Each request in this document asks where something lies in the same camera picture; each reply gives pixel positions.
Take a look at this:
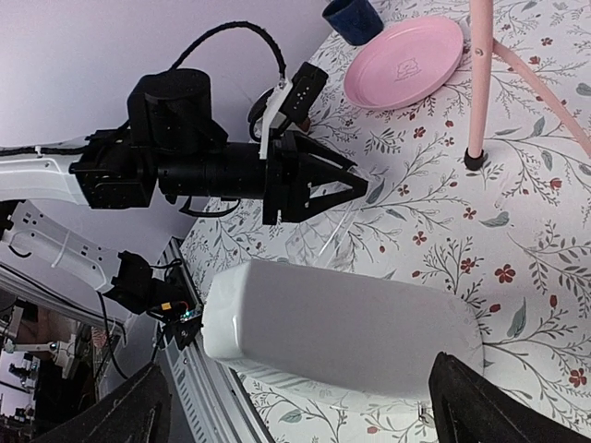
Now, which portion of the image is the pink plate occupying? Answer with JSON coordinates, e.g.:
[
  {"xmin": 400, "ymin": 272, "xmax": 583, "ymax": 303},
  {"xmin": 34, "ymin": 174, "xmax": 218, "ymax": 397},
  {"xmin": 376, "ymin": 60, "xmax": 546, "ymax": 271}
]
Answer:
[{"xmin": 344, "ymin": 16, "xmax": 464, "ymax": 111}]

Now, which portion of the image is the front aluminium rail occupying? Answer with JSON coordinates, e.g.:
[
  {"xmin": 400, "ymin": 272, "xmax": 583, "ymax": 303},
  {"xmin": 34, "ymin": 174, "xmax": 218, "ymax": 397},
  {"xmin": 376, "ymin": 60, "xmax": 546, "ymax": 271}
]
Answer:
[{"xmin": 151, "ymin": 237, "xmax": 278, "ymax": 443}]

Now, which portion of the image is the dark blue cup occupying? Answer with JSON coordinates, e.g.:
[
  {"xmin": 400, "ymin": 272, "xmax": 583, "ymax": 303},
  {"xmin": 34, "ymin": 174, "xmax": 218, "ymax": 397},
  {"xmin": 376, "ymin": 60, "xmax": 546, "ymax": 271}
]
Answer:
[{"xmin": 322, "ymin": 0, "xmax": 384, "ymax": 46}]

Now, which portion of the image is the pink music stand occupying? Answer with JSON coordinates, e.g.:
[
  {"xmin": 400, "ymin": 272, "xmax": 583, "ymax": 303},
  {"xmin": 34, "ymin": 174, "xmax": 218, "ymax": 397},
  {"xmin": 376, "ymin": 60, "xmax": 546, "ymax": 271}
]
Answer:
[{"xmin": 463, "ymin": 0, "xmax": 591, "ymax": 173}]

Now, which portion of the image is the clear metronome front cover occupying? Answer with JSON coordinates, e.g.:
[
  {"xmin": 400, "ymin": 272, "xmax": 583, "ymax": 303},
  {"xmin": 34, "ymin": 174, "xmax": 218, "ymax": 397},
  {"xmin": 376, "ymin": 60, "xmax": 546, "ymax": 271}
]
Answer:
[{"xmin": 280, "ymin": 167, "xmax": 381, "ymax": 268}]

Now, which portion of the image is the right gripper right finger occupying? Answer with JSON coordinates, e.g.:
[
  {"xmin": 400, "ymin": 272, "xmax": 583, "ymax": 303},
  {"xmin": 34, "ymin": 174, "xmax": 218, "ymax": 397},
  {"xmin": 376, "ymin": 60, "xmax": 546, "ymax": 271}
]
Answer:
[{"xmin": 428, "ymin": 352, "xmax": 585, "ymax": 443}]

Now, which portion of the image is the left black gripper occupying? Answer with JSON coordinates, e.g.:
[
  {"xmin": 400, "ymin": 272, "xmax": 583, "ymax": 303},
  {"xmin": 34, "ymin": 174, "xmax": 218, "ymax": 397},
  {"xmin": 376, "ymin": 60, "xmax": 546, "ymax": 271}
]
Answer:
[{"xmin": 157, "ymin": 131, "xmax": 368, "ymax": 225}]

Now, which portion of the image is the white metronome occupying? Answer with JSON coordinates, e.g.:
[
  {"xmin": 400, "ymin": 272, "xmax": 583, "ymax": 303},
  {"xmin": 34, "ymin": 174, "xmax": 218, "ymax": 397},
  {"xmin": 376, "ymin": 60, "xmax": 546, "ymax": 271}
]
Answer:
[{"xmin": 202, "ymin": 260, "xmax": 484, "ymax": 411}]

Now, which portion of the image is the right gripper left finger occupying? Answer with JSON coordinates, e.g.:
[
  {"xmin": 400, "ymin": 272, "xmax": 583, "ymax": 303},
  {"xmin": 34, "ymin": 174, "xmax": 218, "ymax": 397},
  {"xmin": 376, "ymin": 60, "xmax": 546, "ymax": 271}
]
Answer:
[{"xmin": 35, "ymin": 363, "xmax": 172, "ymax": 443}]

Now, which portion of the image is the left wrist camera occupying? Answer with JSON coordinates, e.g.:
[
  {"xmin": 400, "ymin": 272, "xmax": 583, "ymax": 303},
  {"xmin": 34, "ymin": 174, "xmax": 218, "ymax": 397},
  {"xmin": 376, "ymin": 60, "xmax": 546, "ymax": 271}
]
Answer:
[{"xmin": 259, "ymin": 62, "xmax": 329, "ymax": 160}]

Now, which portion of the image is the small brown white jar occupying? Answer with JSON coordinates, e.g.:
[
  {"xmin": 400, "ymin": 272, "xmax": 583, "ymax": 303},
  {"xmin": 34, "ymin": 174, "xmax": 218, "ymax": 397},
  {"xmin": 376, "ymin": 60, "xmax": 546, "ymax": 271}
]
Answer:
[{"xmin": 247, "ymin": 89, "xmax": 311, "ymax": 142}]

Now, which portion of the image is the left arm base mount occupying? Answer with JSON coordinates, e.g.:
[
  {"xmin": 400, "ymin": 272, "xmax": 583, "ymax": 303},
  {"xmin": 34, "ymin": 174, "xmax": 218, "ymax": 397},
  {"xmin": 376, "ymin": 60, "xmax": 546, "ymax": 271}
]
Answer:
[{"xmin": 106, "ymin": 251, "xmax": 204, "ymax": 351}]

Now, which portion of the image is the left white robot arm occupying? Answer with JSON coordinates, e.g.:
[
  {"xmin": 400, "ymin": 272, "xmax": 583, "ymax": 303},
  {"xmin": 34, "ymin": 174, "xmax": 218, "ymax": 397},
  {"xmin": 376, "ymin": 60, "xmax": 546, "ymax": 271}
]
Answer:
[{"xmin": 1, "ymin": 64, "xmax": 368, "ymax": 314}]

